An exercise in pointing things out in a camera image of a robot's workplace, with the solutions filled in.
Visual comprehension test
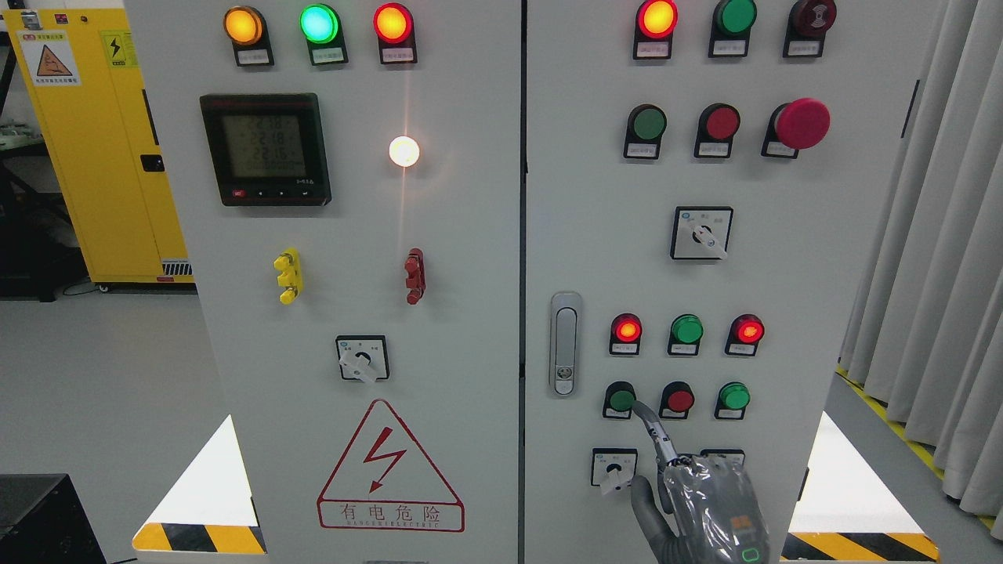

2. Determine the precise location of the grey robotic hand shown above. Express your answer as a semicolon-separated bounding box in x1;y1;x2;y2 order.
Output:
630;400;770;563

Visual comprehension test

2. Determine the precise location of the green start push button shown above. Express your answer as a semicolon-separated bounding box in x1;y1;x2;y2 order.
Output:
602;381;636;420

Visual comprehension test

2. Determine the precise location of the lower red push button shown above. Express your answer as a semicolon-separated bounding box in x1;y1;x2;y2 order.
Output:
659;381;695;420

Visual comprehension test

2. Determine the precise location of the red push button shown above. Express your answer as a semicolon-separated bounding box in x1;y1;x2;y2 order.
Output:
659;381;695;420
693;103;740;158

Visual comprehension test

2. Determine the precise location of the lower right green push button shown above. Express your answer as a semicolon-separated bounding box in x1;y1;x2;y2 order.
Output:
714;381;750;421

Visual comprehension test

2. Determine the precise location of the upper red push button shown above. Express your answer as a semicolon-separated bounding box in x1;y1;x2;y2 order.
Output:
693;103;740;158

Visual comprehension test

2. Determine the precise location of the upper green push button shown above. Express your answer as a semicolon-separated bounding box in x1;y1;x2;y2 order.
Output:
622;103;667;161

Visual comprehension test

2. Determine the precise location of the middle row green light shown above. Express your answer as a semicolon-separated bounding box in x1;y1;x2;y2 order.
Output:
667;313;704;356

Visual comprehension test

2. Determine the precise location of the middle row right red light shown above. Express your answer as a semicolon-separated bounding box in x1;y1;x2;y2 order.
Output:
724;313;766;357

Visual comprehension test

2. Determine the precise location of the row red light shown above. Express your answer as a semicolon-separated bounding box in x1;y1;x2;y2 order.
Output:
608;312;643;356
724;313;766;357

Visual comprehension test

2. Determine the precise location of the middle row left red light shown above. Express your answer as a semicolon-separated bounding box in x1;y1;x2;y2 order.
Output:
608;312;643;356

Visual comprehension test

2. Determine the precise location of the grey curtain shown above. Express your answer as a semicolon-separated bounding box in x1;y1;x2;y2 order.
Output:
839;1;1002;520

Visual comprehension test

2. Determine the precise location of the red electric danger warning sticker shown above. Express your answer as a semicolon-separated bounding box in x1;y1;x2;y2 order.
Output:
316;399;465;534

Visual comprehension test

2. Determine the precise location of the grey electrical control cabinet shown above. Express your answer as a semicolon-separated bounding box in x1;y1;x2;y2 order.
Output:
123;0;951;564

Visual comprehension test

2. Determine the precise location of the red mushroom emergency stop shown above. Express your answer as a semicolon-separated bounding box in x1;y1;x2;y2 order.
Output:
760;97;831;158

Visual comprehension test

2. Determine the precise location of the white glowing indicator light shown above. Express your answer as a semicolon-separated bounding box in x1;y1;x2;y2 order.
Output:
388;135;422;168

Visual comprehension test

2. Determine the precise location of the green indicator light top right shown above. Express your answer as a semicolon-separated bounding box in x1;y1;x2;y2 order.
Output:
707;0;757;59

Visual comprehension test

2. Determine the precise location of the green indicator light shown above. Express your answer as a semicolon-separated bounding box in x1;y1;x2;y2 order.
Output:
299;3;349;67
707;0;757;59

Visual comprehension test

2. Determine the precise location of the red-orange indicator light right panel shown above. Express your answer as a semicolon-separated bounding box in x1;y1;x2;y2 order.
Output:
632;0;679;60

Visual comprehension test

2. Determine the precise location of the dark red buzzer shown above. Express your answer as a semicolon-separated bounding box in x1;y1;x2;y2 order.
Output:
782;0;838;60

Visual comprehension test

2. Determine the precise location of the black digital power meter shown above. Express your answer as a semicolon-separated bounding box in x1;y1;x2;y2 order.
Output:
200;92;331;207

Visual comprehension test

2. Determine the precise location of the red indicator light top left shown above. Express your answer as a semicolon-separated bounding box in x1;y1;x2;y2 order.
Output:
373;2;417;65

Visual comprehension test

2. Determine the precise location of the green indicator light top left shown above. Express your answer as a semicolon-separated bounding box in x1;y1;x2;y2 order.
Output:
299;3;349;67

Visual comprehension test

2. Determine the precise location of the black box lower left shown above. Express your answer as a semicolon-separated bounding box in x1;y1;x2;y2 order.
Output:
1;472;107;563

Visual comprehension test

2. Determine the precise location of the orange indicator light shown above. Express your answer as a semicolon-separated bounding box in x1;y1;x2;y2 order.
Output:
223;5;273;67

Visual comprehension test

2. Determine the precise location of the yellow safety cabinet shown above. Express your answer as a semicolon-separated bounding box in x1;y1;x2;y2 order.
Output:
3;8;194;287

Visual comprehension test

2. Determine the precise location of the black knob selector switch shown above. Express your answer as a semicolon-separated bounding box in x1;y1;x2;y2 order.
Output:
700;447;746;465

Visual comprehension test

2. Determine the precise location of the lower white rotary selector switch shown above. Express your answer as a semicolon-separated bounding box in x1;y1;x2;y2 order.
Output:
591;447;638;496

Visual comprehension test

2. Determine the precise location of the silver cabinet door handle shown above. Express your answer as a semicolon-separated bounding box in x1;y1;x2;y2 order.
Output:
549;291;583;397

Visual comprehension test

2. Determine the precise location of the upper right rotary selector switch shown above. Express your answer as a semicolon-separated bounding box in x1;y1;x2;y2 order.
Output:
669;206;734;261

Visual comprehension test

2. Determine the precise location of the red terminal post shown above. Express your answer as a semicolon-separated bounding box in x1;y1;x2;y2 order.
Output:
404;248;426;305

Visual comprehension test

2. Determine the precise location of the left panel rotary selector switch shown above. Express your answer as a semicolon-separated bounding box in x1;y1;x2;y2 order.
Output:
335;335;390;383

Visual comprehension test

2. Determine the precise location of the yellow terminal post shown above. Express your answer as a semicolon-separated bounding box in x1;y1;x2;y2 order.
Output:
273;248;303;305

